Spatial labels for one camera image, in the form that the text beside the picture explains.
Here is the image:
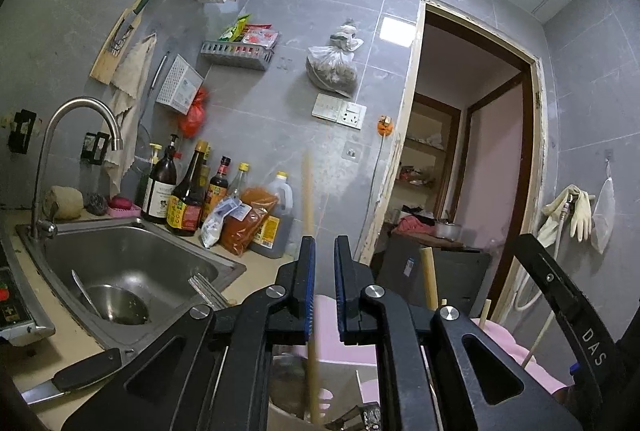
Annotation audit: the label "steel sink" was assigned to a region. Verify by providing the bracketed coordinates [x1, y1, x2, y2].
[16, 217, 245, 359]

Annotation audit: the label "grey wall shelf rack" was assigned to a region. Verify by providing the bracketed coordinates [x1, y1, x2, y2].
[201, 41, 274, 72]

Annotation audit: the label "steel ladle in sink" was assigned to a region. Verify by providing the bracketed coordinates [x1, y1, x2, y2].
[70, 269, 150, 326]

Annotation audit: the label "steel kitchen faucet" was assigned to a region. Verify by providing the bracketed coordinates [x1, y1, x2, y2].
[29, 96, 124, 240]

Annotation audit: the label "red plastic bag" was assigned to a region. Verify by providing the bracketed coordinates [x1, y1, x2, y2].
[178, 86, 208, 139]

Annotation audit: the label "orange spice bag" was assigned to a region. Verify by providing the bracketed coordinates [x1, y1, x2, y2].
[219, 186, 279, 257]

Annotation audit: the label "wooden chopstick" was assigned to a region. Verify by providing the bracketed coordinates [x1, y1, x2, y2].
[477, 298, 491, 330]
[421, 247, 439, 311]

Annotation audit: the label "dark grey cabinet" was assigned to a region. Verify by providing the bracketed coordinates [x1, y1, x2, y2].
[370, 234, 492, 316]

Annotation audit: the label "dark sauce bottle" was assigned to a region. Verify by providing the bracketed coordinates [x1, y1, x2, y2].
[166, 140, 208, 236]

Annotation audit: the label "rubber gloves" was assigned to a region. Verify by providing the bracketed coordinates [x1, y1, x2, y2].
[570, 191, 591, 243]

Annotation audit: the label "white box on wall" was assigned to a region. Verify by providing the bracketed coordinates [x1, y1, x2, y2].
[156, 54, 204, 115]

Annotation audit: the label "wooden cutting board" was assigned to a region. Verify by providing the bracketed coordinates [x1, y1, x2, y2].
[89, 0, 150, 84]

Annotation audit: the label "hanging beige towel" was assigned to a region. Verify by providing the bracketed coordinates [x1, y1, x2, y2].
[102, 32, 157, 197]

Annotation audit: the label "hanging mesh bag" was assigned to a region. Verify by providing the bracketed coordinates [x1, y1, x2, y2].
[590, 158, 616, 255]

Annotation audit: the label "hanging plastic bag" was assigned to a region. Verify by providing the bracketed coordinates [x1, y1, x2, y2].
[306, 18, 363, 99]

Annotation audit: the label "black handled knife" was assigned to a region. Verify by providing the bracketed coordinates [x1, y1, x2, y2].
[22, 347, 122, 406]

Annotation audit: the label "wooden chopstick diagonal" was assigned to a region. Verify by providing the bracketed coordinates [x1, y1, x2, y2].
[302, 150, 322, 425]

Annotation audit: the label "white plastic utensil holder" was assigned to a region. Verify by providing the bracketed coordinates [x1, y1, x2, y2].
[267, 351, 383, 430]

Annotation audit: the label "orange wall hook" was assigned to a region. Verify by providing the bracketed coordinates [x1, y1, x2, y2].
[376, 115, 394, 138]

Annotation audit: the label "pale chopstick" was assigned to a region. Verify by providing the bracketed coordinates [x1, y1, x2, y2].
[521, 311, 555, 369]

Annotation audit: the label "white wall switch socket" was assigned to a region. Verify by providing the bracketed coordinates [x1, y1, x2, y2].
[311, 93, 367, 130]

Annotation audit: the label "pink floral cloth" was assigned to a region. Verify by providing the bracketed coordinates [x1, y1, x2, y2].
[312, 290, 572, 430]

